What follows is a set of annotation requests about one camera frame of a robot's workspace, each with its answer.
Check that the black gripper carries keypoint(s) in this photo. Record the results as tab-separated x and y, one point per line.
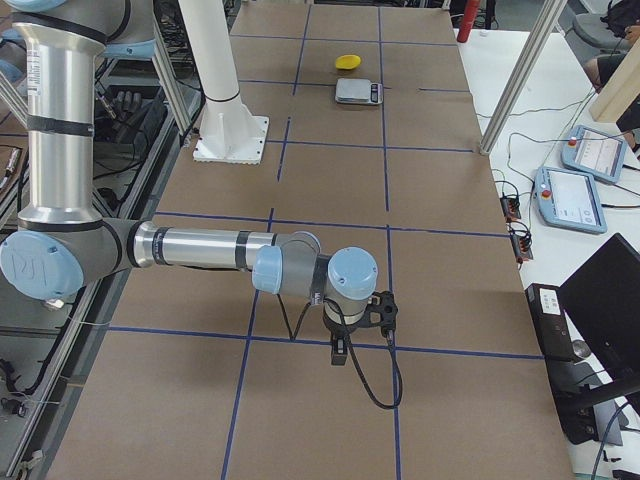
341	331

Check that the yellow mango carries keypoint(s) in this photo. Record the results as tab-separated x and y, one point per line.
347	62

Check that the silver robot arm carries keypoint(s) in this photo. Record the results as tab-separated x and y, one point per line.
63	243

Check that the near orange circuit board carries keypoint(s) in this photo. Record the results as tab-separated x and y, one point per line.
521	241

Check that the orange circuit board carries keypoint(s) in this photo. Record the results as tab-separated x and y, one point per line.
521	241
510	202

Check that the far orange circuit board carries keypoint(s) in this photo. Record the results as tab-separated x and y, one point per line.
510	202

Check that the silver digital kitchen scale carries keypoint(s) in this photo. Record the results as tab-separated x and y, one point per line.
358	91

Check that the black monitor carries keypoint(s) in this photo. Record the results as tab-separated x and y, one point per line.
601	299

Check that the near blue teach pendant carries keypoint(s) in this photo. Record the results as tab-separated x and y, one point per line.
569	199

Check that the blue teach pendant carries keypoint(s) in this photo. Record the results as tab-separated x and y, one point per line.
569	199
594	152

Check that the far blue teach pendant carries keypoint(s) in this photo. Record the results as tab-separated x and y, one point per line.
594	152

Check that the red bottle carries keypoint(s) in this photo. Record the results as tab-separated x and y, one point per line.
468	20

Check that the wooden board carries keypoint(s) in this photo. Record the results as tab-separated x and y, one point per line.
613	76

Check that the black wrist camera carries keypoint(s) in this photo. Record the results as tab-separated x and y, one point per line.
383	312

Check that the white camera post with base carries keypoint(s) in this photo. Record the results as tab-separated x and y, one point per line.
228	132

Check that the aluminium frame post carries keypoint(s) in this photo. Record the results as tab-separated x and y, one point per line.
533	47

